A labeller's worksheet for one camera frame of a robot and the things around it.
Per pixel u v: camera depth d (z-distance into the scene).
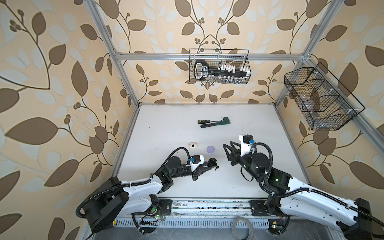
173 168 0.61
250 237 0.66
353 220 0.41
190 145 0.96
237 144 0.69
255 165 0.51
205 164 0.72
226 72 0.83
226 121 1.10
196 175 0.67
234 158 0.61
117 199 0.43
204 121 1.08
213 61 0.84
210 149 0.98
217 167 0.88
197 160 0.62
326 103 0.73
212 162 0.73
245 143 0.60
